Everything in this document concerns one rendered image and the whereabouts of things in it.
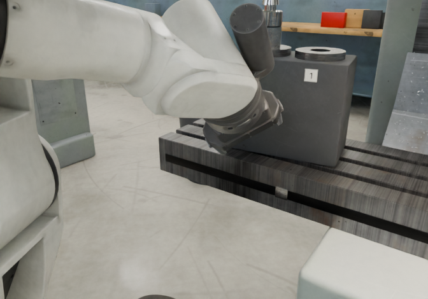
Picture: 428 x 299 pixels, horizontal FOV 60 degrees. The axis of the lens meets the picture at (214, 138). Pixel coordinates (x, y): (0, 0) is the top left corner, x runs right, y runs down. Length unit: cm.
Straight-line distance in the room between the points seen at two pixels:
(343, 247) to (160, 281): 132
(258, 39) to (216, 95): 8
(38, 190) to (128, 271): 145
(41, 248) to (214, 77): 40
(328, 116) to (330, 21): 386
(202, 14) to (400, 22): 73
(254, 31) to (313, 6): 483
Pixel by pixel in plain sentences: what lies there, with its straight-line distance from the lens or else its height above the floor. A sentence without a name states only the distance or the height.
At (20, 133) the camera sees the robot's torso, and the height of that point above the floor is 109.
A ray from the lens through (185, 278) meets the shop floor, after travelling 187.
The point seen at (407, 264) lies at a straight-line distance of 66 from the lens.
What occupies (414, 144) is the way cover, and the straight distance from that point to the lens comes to 98.
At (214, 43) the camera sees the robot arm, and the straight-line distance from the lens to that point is 38.
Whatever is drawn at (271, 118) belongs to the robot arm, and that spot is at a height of 108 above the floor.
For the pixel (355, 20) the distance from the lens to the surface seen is 454.
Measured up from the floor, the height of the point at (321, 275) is 87.
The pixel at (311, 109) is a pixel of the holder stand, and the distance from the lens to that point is 69.
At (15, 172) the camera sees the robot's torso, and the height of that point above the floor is 105.
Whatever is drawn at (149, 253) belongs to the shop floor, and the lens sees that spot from 203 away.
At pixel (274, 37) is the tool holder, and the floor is 117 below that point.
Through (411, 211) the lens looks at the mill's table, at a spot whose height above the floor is 94.
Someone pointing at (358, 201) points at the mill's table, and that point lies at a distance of 65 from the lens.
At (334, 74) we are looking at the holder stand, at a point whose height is 112.
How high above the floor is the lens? 125
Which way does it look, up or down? 21 degrees down
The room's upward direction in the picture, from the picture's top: straight up
